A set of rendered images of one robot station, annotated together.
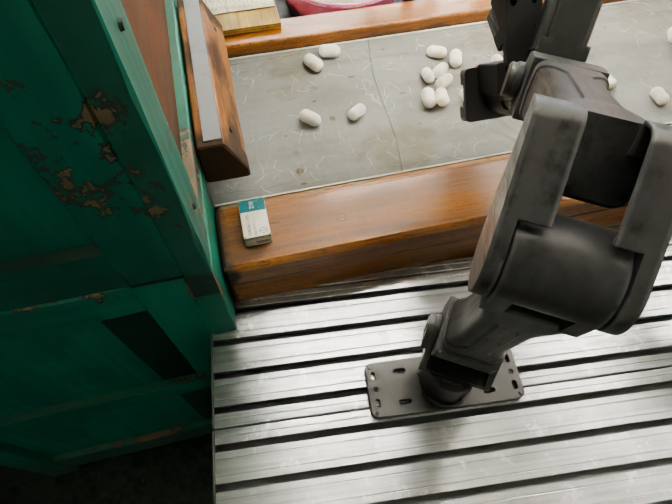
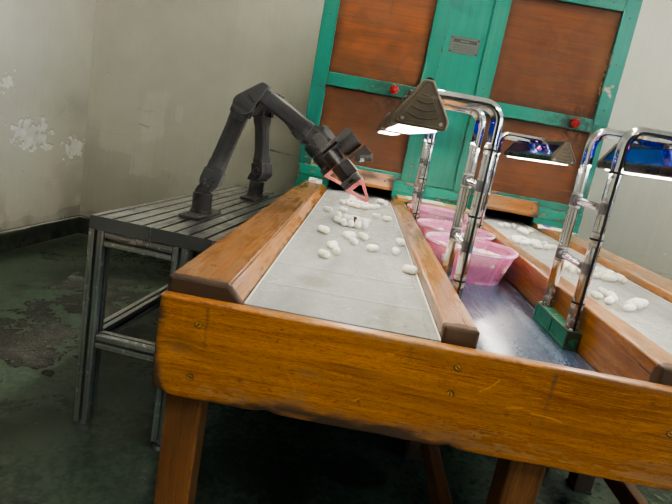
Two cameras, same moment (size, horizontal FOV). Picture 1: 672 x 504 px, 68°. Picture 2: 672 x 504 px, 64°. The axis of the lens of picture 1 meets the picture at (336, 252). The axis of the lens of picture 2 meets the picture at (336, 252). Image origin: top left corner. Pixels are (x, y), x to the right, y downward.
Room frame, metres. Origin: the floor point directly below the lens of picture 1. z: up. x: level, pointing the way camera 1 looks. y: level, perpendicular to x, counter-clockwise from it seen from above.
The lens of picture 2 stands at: (1.20, -2.29, 1.01)
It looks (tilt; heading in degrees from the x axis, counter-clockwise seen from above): 12 degrees down; 106
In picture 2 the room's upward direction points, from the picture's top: 10 degrees clockwise
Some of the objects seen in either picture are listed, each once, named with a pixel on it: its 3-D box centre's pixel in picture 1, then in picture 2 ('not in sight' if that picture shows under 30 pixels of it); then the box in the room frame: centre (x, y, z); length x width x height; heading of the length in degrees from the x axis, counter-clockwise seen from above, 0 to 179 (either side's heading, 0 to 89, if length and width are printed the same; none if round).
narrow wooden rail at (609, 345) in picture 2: not in sight; (511, 264); (1.26, -0.53, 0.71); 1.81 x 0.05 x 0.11; 105
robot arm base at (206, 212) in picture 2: not in sight; (201, 203); (0.28, -0.74, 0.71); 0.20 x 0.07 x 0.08; 100
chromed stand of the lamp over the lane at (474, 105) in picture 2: not in sight; (429, 205); (1.05, -1.15, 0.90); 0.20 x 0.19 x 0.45; 105
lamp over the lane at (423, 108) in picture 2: not in sight; (409, 111); (0.97, -1.16, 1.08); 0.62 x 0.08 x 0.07; 105
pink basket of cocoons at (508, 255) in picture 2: not in sight; (467, 259); (1.13, -0.68, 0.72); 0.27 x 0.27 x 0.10
